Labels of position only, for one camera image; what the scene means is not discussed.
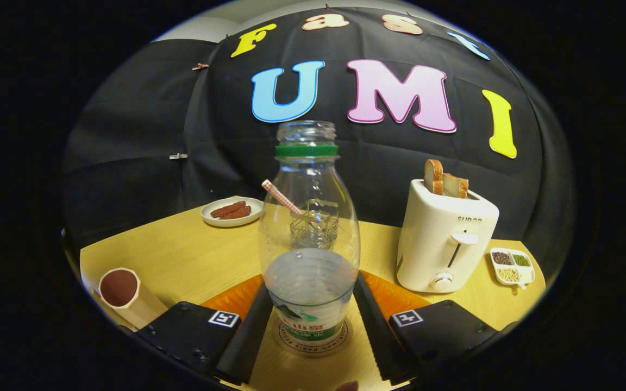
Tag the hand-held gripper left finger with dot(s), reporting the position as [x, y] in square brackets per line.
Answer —
[248, 342]

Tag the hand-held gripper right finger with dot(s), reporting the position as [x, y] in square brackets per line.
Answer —
[375, 336]

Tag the round wooden coaster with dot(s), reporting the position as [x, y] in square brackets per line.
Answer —
[342, 336]

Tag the wooden table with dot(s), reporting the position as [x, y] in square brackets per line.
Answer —
[182, 255]

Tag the white toaster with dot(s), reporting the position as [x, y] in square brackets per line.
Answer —
[427, 239]

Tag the white round plate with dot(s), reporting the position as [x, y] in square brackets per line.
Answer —
[237, 221]

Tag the clear glass mug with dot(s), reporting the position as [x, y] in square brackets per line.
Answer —
[315, 231]

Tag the brown food piece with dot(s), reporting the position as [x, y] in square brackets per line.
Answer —
[226, 208]
[239, 213]

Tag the white divided dish of grains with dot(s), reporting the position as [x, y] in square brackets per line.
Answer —
[527, 274]

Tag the toasted bread slice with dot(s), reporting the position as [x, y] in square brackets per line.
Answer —
[433, 179]
[457, 185]

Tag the silver cloth clip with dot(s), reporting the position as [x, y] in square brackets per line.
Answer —
[178, 156]

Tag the black backdrop cloth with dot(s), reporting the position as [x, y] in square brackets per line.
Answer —
[139, 119]

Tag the pink cloth clip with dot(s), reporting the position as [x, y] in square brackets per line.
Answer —
[200, 67]

